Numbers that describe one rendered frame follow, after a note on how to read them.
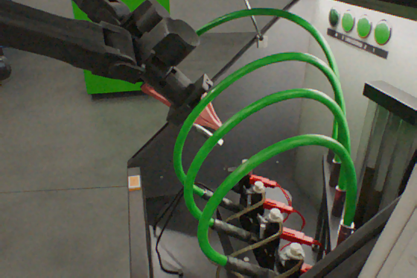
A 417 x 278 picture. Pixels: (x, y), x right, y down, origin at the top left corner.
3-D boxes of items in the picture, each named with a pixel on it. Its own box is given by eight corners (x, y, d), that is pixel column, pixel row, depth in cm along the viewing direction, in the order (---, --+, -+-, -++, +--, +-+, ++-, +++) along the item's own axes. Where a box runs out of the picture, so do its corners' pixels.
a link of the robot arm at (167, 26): (99, 36, 61) (104, 74, 57) (136, -12, 55) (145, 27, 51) (155, 59, 69) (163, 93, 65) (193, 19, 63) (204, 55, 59)
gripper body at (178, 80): (210, 91, 62) (179, 62, 60) (172, 127, 66) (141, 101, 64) (211, 78, 68) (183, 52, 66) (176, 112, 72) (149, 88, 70)
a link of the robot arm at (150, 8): (113, 13, 85) (93, 16, 77) (144, -22, 80) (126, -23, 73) (146, 52, 86) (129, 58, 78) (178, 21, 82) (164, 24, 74)
